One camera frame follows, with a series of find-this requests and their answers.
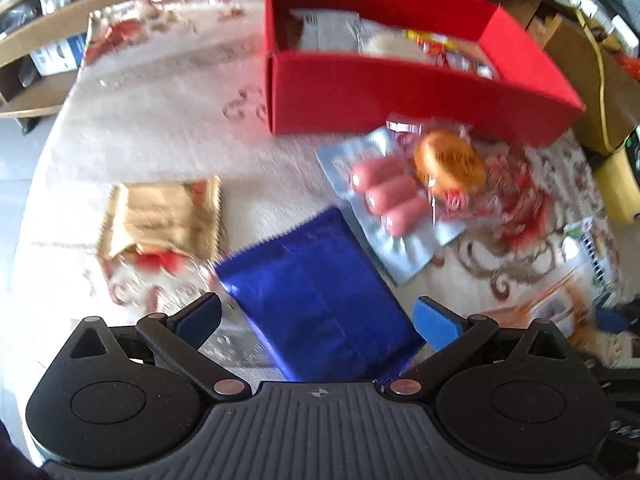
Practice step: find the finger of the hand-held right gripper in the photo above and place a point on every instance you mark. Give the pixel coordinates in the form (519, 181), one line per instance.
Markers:
(610, 321)

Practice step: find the gold snack packet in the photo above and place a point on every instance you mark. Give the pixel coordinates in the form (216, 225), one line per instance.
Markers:
(160, 220)

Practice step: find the wooden television stand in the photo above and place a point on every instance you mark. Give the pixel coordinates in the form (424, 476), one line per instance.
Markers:
(50, 25)

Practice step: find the orange bread packet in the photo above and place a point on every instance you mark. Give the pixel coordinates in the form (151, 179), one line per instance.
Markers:
(565, 290)

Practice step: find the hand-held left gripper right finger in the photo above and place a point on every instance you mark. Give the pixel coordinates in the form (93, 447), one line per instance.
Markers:
(436, 322)

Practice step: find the red cardboard box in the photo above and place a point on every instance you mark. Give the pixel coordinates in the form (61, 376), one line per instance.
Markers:
(350, 95)

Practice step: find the floral tablecloth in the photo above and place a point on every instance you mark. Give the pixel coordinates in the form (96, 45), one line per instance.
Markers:
(165, 120)

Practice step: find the pink sausage packet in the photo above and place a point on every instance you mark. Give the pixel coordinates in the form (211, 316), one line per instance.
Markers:
(390, 200)

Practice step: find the red yellow snack packet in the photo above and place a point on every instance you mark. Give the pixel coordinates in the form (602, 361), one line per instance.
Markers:
(450, 52)

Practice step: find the blue foil snack packet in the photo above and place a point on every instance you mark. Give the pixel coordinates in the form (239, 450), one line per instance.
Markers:
(320, 300)

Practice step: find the blue white carton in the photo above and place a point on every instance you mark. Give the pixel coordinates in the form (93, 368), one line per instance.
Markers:
(57, 55)

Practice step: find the yellow bin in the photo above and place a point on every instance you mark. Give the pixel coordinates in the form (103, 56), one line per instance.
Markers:
(617, 190)

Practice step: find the round orange cake packet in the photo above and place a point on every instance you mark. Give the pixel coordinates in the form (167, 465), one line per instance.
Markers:
(450, 165)

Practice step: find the silver white snack packet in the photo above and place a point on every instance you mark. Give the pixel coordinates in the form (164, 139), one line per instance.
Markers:
(325, 32)

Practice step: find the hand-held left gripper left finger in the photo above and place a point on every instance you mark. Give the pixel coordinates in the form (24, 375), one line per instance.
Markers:
(197, 316)

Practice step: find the round white bread packet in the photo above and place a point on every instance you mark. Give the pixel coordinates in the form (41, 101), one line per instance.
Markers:
(390, 47)

